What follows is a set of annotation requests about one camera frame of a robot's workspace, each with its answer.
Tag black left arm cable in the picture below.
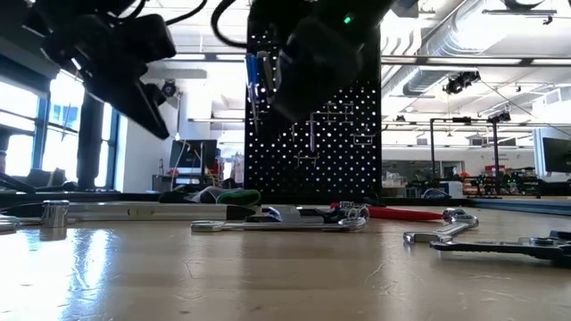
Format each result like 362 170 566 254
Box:
163 0 209 27

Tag black pipe rig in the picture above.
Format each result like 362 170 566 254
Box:
428 111 512 197

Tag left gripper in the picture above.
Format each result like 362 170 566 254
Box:
42 12 178 142

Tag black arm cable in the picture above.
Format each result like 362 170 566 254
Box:
163 0 209 27
210 0 251 50

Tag blue clear-handled screwdriver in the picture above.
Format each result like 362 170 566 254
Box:
244 53 262 135

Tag black round pillar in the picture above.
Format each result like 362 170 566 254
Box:
75 91 110 192

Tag cluttered workbench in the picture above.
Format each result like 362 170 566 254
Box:
463 164 542 198

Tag black ceiling camera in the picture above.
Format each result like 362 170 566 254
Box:
443 70 482 95

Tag grey-handled screwdriver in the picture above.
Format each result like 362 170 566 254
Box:
308 112 318 153

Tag black aluminium frame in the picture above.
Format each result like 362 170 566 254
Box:
0 189 571 218

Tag fluorescent ceiling light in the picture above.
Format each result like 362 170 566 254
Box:
381 56 571 67
167 51 247 63

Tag dark computer monitor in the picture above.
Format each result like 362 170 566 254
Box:
542 136 571 175
169 138 219 169

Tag grey-black green-cuffed work glove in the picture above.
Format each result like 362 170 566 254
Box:
157 189 189 204
180 185 262 207

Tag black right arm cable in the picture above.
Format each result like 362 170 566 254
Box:
210 0 251 50

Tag black perforated pegboard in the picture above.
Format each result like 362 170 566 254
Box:
244 17 384 206

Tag dark sofa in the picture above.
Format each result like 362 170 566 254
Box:
24 167 69 189

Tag silver ventilation duct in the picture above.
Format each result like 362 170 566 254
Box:
381 0 508 97

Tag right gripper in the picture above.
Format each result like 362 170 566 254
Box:
260 17 367 124

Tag red utility knife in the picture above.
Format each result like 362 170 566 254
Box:
329 202 445 223

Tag black wire stripper pliers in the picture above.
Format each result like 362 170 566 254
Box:
430 229 571 268

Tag silver combination wrench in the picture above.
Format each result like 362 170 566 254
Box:
402 207 481 245
190 217 368 234

